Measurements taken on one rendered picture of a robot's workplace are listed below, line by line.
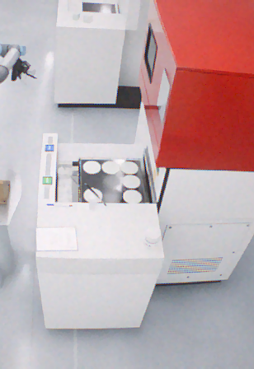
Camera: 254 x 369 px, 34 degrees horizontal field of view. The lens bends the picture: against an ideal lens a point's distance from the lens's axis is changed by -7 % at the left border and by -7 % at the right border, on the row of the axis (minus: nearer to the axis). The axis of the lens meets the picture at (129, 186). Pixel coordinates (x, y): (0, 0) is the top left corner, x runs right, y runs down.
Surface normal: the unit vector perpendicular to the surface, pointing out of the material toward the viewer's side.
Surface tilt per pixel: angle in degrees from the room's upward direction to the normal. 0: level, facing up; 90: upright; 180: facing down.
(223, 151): 90
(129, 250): 0
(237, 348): 0
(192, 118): 90
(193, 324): 0
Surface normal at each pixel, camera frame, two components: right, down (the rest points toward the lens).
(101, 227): 0.11, -0.67
